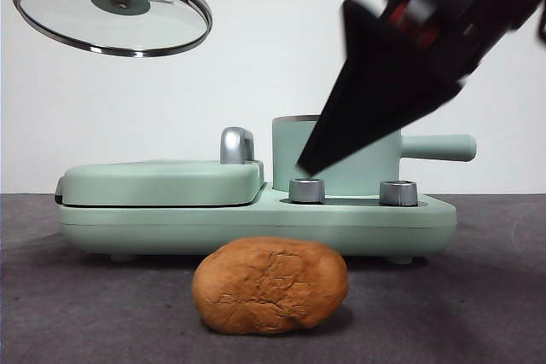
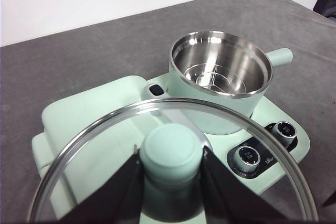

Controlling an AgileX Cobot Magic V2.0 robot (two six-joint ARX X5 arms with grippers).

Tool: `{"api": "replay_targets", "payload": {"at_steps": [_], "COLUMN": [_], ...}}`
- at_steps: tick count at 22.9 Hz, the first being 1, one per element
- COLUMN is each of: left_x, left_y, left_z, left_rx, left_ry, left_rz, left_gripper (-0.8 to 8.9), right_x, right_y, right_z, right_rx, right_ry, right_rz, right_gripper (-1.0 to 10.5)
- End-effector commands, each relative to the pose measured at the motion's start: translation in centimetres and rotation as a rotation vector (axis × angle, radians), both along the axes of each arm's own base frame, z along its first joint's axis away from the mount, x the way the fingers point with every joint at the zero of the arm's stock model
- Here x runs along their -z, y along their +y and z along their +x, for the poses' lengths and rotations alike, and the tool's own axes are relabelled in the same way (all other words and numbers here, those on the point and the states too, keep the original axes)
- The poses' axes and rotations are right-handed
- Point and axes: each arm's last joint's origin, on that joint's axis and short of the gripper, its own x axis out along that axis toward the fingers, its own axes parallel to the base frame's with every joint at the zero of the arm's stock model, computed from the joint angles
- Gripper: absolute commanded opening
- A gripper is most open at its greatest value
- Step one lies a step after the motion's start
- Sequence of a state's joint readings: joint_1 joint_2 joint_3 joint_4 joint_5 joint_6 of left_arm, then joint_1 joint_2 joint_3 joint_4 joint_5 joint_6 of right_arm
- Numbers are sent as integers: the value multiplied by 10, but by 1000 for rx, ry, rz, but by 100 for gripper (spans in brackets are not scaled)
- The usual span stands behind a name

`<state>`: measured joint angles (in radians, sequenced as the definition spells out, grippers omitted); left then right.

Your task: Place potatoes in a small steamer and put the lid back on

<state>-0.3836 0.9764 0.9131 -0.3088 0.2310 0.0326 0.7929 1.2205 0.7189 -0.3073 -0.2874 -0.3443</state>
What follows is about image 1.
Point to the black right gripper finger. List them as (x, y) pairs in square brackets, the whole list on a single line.
[(367, 95)]

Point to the glass lid with mint knob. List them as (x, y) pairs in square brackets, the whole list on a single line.
[(119, 19)]

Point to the brown potato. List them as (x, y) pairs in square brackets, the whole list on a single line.
[(271, 285)]

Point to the silver control knob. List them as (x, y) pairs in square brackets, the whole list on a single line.
[(306, 190), (398, 192)]

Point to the chrome hinge lever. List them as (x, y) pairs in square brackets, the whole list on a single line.
[(236, 144)]

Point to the mint green breakfast maker appliance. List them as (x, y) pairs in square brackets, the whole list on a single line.
[(213, 219)]

